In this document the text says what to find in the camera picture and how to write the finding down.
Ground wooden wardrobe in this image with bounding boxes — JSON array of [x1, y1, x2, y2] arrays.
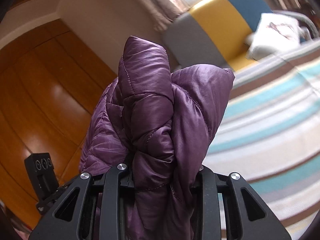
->
[[1, 20, 116, 228]]

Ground grey round baby nest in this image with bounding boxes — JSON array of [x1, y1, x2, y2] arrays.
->
[[273, 10, 319, 41]]

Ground striped bed sheet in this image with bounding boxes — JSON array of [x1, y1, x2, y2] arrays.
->
[[203, 41, 319, 239]]

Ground grey yellow blue headboard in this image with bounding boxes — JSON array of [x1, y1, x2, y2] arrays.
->
[[162, 0, 272, 71]]

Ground purple down jacket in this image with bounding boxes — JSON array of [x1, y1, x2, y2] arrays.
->
[[79, 36, 234, 239]]

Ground white printed pillow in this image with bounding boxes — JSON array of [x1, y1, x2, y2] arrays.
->
[[245, 13, 304, 61]]

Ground patterned pink curtain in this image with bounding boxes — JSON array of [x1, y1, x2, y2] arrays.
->
[[142, 0, 189, 32]]

